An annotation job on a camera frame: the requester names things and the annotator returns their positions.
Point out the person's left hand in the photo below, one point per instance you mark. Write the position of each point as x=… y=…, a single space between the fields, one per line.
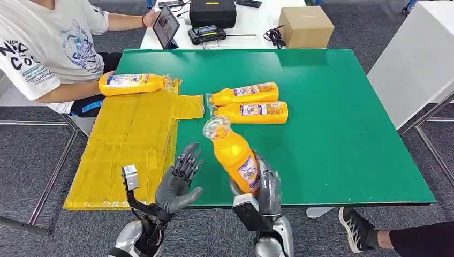
x=151 y=18

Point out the person's right hand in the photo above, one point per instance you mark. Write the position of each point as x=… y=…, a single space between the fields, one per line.
x=107 y=73

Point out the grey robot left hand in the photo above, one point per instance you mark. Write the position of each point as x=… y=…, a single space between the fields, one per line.
x=173 y=191

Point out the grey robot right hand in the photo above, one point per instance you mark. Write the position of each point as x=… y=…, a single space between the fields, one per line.
x=270 y=193

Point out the orange drink bottle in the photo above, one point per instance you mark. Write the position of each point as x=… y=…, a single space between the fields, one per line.
x=255 y=113
x=131 y=84
x=232 y=156
x=248 y=94

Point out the red wristband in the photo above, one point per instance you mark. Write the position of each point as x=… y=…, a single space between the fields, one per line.
x=144 y=21

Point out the blue table leg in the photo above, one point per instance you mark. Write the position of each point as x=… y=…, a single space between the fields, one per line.
x=316 y=2
x=151 y=3

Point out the black tablet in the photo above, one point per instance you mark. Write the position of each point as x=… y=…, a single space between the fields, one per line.
x=166 y=27

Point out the black flat device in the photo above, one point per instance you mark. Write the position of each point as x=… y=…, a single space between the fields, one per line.
x=171 y=4
x=249 y=3

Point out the white table foot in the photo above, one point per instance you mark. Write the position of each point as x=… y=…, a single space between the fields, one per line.
x=319 y=212

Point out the black remote controller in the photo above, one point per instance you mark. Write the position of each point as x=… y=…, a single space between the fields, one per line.
x=206 y=35

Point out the black carry case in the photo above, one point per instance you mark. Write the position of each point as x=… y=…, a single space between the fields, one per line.
x=212 y=12

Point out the yellow plastic sheet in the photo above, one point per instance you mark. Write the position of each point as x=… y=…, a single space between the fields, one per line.
x=124 y=152

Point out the seated person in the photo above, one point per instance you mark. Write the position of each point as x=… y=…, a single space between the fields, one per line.
x=46 y=46

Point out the black white sneaker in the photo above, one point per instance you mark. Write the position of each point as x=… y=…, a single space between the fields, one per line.
x=356 y=228

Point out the green table mat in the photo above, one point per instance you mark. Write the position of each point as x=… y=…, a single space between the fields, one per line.
x=337 y=124

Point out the white rear table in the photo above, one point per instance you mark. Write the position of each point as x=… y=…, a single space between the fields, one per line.
x=248 y=21

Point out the standing person's leg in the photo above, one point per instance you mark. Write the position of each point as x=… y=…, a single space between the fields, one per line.
x=418 y=239

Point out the brown cardboard box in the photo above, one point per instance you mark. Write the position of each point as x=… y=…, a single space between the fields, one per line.
x=306 y=27

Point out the metal side table legs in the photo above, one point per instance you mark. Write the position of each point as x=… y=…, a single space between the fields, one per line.
x=433 y=154

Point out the white side table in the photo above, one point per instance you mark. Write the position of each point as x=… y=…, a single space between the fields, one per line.
x=411 y=64

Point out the blue wheeled base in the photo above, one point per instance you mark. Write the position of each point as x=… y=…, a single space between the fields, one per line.
x=408 y=7

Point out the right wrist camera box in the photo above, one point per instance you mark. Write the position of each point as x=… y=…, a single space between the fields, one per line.
x=250 y=212

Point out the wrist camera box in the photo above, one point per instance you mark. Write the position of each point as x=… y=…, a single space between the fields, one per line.
x=250 y=212
x=131 y=177

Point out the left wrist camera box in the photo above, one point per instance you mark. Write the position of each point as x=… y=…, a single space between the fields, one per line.
x=131 y=177

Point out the metal bench frame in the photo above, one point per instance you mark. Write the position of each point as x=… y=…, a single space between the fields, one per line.
x=54 y=177

